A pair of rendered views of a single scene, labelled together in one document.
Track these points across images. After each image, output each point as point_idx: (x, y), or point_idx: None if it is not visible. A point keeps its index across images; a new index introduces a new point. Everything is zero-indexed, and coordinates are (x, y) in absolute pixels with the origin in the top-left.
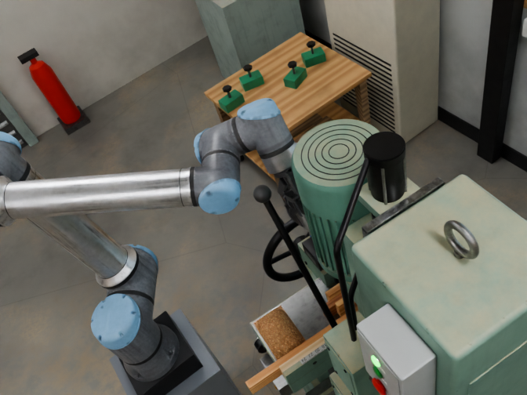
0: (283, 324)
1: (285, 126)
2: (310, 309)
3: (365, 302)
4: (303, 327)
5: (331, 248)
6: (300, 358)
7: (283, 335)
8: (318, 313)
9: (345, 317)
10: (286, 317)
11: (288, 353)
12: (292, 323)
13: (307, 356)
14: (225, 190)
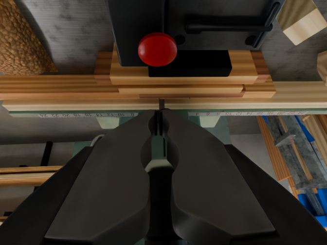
0: (9, 55)
1: None
2: (77, 32)
3: None
4: (55, 50)
5: None
6: (39, 109)
7: (9, 68)
8: (89, 45)
9: (124, 95)
10: (18, 36)
11: (20, 94)
12: (33, 39)
13: (48, 114)
14: None
